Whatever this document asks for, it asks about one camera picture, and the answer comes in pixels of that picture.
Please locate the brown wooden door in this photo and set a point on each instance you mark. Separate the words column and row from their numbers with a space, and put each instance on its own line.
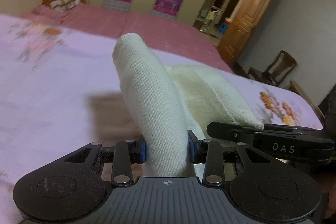
column 241, row 29

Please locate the pink checked bed cover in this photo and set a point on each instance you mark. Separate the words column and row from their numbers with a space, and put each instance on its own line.
column 158, row 33

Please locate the lower right purple poster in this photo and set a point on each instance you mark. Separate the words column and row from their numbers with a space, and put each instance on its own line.
column 167, row 8

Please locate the lavender floral bed sheet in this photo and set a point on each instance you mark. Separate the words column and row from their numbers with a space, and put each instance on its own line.
column 60, row 91

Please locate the cream knitted sweater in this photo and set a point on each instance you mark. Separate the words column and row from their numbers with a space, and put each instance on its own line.
column 166, row 102

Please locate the dark wooden chair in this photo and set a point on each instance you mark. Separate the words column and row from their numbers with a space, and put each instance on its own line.
column 277, row 71

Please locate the open corner shelf unit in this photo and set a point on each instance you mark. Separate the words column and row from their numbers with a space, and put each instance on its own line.
column 210, row 11

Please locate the blue plastic stool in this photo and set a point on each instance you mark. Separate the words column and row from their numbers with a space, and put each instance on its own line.
column 224, row 26

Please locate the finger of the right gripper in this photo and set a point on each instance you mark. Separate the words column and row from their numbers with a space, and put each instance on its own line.
column 236, row 132

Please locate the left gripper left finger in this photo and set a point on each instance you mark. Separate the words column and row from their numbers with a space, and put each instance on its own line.
column 77, row 184

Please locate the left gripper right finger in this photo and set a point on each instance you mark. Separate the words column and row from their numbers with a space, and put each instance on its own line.
column 257, row 186

